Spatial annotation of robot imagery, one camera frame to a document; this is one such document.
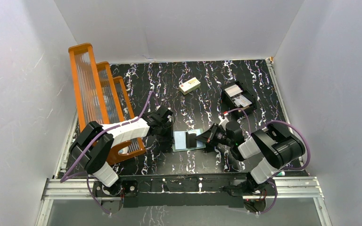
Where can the orange acrylic file rack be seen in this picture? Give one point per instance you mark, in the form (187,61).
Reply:
(99,96)

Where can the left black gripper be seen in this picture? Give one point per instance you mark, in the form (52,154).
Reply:
(166,128)

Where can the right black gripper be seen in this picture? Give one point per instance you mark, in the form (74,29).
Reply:
(209,137)

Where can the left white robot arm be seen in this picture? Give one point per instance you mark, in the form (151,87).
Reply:
(92,148)

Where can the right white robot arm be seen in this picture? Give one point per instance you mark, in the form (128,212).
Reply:
(276,143)

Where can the black card tray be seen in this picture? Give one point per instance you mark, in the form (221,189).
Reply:
(246,101)

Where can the silver credit card in tray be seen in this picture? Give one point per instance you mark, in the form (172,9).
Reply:
(233,90)

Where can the small cream cardboard box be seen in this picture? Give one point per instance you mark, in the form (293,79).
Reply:
(189,86)

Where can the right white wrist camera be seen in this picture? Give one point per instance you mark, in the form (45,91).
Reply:
(223,117)

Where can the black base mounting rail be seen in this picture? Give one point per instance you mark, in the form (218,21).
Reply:
(187,190)

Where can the dark credit card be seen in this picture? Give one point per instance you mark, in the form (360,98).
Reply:
(191,141)

